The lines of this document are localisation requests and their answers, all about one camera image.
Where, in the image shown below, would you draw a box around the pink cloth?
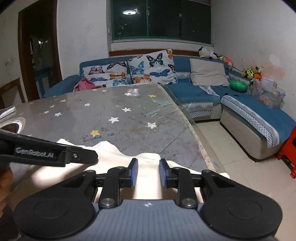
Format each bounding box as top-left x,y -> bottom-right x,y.
73,77 -> 103,92

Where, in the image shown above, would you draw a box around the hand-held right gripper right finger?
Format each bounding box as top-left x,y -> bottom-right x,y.
159,158 -> 256,208

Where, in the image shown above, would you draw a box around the brown plush bear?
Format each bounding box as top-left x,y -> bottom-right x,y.
242,65 -> 263,80

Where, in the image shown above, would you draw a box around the dark wooden door frame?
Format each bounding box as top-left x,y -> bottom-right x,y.
18,0 -> 63,102

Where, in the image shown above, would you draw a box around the clear plastic storage box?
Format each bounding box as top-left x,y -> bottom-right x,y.
252,77 -> 286,109

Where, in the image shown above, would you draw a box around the person's left hand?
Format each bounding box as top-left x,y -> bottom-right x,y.
0,168 -> 14,210

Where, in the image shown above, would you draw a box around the black white plush toy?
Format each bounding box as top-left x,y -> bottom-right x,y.
199,46 -> 219,60

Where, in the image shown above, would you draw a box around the white power strip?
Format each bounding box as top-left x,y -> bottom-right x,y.
0,107 -> 16,120

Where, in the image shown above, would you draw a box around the grey patterned cloth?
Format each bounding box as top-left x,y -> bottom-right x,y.
199,85 -> 221,97

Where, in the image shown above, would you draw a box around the green round toy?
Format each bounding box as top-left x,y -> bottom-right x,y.
230,80 -> 248,92

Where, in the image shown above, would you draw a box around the pink plush toys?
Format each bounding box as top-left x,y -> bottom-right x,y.
217,56 -> 234,67

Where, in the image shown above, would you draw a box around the blue corner sofa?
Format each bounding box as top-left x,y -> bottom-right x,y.
43,54 -> 296,163

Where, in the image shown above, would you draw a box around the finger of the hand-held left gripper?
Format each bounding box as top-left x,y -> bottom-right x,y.
65,148 -> 99,166

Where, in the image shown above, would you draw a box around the plain grey pillow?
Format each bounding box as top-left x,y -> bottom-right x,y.
189,58 -> 229,88

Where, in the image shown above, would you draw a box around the black round induction cooktop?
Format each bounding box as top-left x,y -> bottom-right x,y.
0,117 -> 26,135

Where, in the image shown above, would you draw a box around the green framed window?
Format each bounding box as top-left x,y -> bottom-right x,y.
107,0 -> 212,46

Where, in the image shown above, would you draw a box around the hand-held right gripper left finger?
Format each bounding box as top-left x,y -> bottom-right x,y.
45,158 -> 139,209

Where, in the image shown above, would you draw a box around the wide butterfly print pillow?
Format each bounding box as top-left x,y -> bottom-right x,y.
81,61 -> 129,88

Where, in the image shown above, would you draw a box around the square butterfly print pillow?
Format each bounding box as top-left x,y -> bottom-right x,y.
128,49 -> 178,86

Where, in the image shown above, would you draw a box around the cream sweatpants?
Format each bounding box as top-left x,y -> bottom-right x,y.
10,138 -> 231,202

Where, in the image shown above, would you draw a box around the blue stool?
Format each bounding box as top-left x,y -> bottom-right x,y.
35,70 -> 53,99

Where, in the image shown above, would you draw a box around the red plastic stool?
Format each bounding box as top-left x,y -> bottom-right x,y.
276,126 -> 296,179

